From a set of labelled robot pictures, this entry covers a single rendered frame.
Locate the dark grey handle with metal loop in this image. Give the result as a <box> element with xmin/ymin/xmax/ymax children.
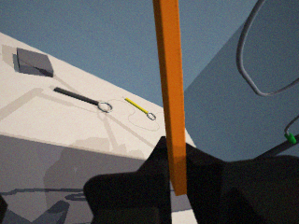
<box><xmin>54</xmin><ymin>87</ymin><xmax>113</xmax><ymax>112</ymax></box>

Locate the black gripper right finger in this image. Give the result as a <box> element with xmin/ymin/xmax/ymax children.
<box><xmin>186</xmin><ymin>143</ymin><xmax>299</xmax><ymax>224</ymax></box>

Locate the orange handle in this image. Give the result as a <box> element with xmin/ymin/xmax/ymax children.
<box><xmin>152</xmin><ymin>0</ymin><xmax>187</xmax><ymax>196</ymax></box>

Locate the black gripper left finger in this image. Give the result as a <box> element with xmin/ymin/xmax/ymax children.
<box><xmin>83</xmin><ymin>136</ymin><xmax>172</xmax><ymax>224</ymax></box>

